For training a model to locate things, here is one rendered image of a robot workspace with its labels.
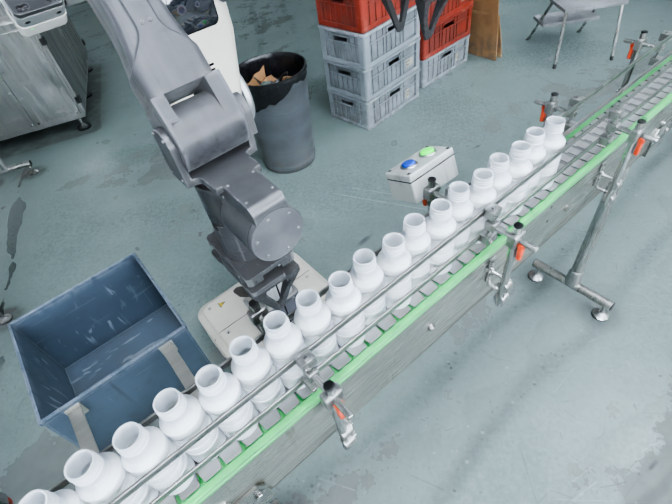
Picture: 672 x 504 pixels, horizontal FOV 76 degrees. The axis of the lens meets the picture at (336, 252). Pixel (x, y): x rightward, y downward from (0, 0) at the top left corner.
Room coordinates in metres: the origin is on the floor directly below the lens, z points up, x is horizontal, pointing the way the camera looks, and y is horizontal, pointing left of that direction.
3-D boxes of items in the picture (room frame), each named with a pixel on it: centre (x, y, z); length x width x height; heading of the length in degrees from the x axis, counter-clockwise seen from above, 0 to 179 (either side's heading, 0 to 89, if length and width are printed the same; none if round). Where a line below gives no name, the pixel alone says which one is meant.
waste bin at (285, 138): (2.56, 0.19, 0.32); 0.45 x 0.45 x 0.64
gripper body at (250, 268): (0.37, 0.10, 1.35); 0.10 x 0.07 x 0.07; 32
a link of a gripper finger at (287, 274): (0.36, 0.09, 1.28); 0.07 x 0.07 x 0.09; 32
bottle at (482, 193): (0.62, -0.30, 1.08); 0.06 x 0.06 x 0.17
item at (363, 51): (3.06, -0.51, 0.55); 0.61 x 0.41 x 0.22; 129
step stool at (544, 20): (3.41, -2.20, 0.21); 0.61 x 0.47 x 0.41; 176
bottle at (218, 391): (0.30, 0.20, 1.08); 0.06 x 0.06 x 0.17
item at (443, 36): (3.52, -1.04, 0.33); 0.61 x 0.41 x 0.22; 125
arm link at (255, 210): (0.34, 0.08, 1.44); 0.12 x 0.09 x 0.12; 33
